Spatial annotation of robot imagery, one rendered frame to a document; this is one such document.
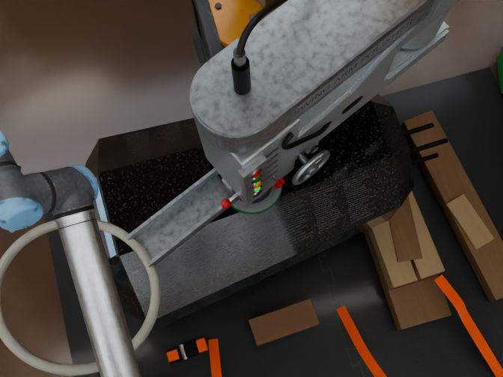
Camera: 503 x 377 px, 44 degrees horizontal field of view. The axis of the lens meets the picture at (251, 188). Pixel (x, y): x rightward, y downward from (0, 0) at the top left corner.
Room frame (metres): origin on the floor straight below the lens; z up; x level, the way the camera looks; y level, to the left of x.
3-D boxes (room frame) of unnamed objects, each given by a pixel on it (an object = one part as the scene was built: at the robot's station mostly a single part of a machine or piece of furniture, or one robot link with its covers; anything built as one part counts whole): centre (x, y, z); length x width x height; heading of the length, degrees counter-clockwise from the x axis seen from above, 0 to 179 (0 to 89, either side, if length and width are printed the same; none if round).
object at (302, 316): (0.17, -0.09, 0.07); 0.30 x 0.12 x 0.12; 103
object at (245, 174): (0.49, -0.01, 1.35); 0.08 x 0.03 x 0.28; 124
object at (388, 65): (0.83, -0.34, 1.29); 0.74 x 0.23 x 0.49; 124
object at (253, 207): (0.62, 0.00, 0.86); 0.21 x 0.21 x 0.01
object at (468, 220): (0.55, -1.01, 0.11); 0.25 x 0.10 x 0.01; 24
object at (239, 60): (0.62, 0.00, 1.76); 0.04 x 0.04 x 0.17
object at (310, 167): (0.59, -0.17, 1.18); 0.15 x 0.10 x 0.15; 124
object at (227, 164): (0.67, -0.07, 1.30); 0.36 x 0.22 x 0.45; 124
